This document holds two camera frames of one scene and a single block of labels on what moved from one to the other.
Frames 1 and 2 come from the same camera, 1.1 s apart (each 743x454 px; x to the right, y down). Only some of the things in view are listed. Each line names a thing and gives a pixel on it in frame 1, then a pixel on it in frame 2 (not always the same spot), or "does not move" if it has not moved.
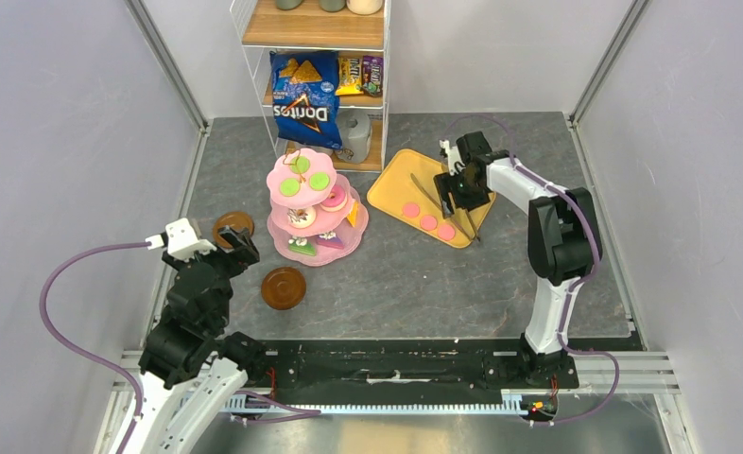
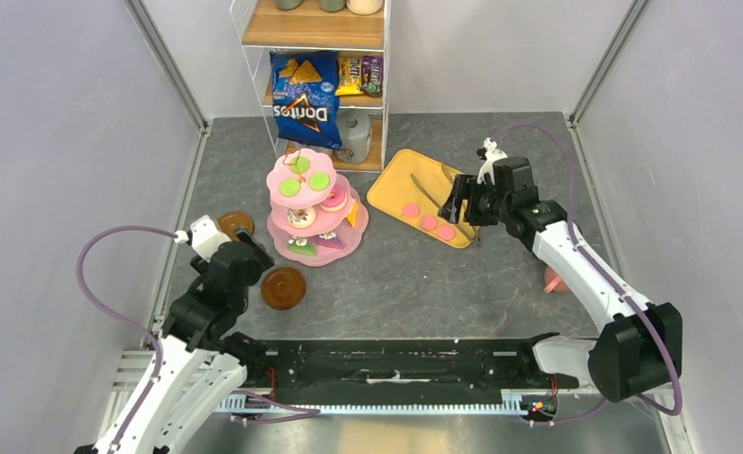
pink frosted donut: x=336 y=200 does not move
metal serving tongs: x=462 y=218 does not move
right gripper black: x=445 y=183 -> x=466 y=187
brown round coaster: x=284 y=288 does not move
